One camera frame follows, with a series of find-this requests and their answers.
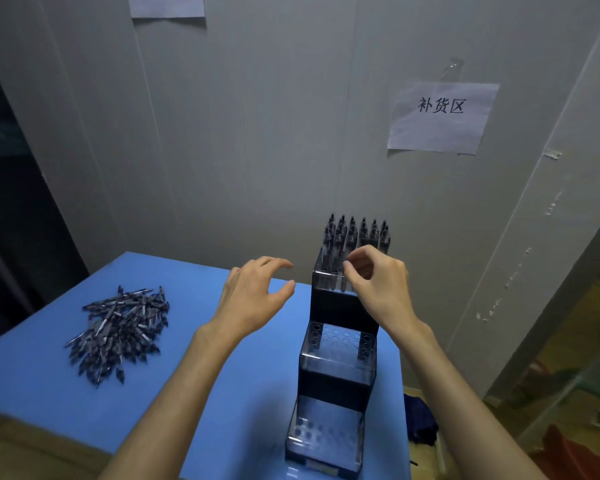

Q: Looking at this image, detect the person's left hand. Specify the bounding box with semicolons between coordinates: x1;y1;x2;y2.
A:
199;255;297;347

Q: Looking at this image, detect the person's right hand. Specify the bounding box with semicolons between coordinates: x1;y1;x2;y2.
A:
341;244;435;349

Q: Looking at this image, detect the cluster of grey pens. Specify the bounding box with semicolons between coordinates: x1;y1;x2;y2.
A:
319;212;393;293

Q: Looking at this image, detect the black tiered pen display stand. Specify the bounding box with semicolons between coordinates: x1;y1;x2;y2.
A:
284;247;393;480

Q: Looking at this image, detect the pile of grey pens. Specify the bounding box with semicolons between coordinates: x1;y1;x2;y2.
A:
63;285;171;389

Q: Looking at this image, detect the person's right forearm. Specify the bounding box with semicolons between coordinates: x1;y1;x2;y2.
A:
392;324;549;480

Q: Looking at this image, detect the person's left forearm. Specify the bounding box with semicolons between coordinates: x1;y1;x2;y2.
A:
99;324;243;480

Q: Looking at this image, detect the dark blue cloth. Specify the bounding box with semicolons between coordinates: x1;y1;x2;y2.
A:
403;392;441;447

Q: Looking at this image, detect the blue table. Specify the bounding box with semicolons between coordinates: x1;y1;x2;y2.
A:
0;250;413;480

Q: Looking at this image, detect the black shelf unit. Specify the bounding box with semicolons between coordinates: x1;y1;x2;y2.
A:
0;42;91;348

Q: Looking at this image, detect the red plastic stool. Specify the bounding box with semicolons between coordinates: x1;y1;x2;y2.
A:
529;423;600;480

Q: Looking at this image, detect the white paper wall sign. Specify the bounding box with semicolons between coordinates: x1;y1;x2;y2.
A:
386;80;501;157
125;0;207;19

